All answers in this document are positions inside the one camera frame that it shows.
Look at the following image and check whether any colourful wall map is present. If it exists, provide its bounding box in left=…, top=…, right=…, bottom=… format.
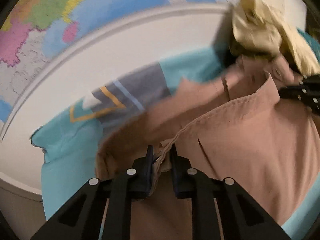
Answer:
left=1, top=0, right=236, bottom=124

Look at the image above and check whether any pink jacket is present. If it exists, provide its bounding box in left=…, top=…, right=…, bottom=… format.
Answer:
left=96, top=55, right=319, bottom=239

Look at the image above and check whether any teal grey bed sheet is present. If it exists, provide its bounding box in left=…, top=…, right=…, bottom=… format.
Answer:
left=30, top=28, right=320, bottom=240

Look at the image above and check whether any white curved headboard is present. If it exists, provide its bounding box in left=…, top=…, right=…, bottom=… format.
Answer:
left=1, top=3, right=231, bottom=194

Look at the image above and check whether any beige jacket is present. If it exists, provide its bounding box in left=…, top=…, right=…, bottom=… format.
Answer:
left=229, top=0, right=319, bottom=76

